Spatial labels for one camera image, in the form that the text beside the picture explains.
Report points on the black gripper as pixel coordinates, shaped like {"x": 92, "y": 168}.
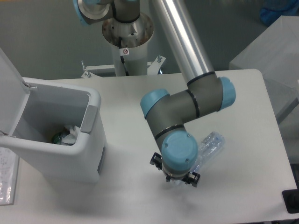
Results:
{"x": 189, "y": 178}

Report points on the clear plastic water bottle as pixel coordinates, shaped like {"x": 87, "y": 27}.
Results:
{"x": 208, "y": 148}

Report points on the clear plastic bag trash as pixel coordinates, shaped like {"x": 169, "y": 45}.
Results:
{"x": 69, "y": 135}

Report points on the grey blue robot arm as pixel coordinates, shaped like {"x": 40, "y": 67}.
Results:
{"x": 167, "y": 114}

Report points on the green trash inside can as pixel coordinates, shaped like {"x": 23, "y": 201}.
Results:
{"x": 57, "y": 138}

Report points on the white trash can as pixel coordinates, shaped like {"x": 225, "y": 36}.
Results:
{"x": 32, "y": 111}

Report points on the black device at table edge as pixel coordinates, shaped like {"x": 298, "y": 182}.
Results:
{"x": 291, "y": 200}

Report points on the white covered side table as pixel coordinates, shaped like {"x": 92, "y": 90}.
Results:
{"x": 275, "y": 53}

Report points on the laminated paper sheet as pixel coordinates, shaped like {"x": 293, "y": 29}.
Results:
{"x": 9, "y": 163}

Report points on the blue object in background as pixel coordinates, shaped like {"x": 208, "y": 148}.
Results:
{"x": 273, "y": 9}

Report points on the white pedestal base bracket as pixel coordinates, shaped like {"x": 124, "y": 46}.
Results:
{"x": 153, "y": 68}

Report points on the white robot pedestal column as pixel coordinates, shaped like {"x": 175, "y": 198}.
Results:
{"x": 129, "y": 42}

